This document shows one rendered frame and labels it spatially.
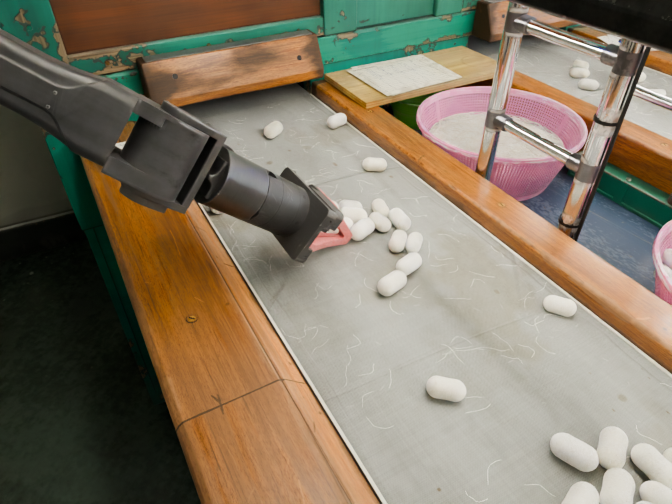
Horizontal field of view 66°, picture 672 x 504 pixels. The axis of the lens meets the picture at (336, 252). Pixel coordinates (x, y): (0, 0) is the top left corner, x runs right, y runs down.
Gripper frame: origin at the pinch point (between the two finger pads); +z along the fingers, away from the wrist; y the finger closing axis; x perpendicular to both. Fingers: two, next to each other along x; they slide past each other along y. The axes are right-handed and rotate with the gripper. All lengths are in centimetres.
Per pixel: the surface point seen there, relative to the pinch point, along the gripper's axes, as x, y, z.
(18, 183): 66, 128, 0
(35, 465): 94, 44, 8
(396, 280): -0.8, -9.9, 0.2
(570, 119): -32.2, 8.2, 35.6
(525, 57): -44, 37, 52
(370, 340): 4.5, -14.2, -3.0
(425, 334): 1.0, -16.3, 1.0
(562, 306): -9.1, -21.1, 10.0
